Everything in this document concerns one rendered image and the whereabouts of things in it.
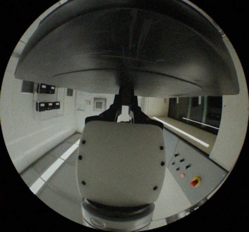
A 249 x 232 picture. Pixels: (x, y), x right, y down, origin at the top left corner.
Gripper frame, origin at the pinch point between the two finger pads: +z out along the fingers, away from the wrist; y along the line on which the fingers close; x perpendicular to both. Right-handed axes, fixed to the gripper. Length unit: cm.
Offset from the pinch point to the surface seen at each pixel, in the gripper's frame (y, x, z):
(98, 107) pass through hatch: -131, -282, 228
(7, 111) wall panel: -261, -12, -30
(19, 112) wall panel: -263, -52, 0
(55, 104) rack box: -228, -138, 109
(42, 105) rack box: -222, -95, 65
